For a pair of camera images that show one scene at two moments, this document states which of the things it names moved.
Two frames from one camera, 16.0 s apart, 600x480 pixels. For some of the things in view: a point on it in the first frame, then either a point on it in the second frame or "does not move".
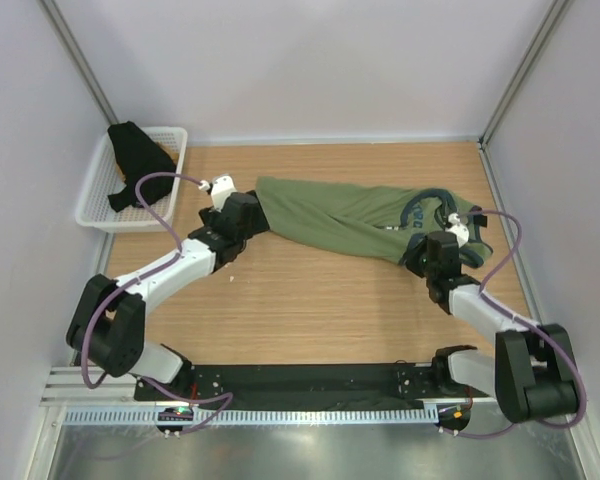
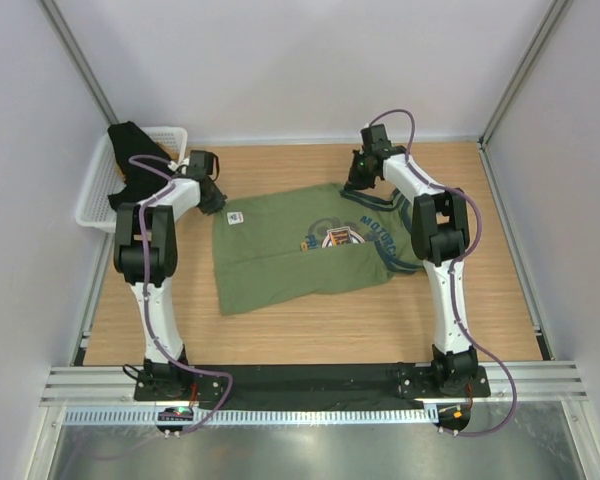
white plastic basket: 95,209 does not move
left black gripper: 258,224 → 218,201
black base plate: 313,384 does not move
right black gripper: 412,256 → 355,182
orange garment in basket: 171,151 does not move
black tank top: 138,155 does not move
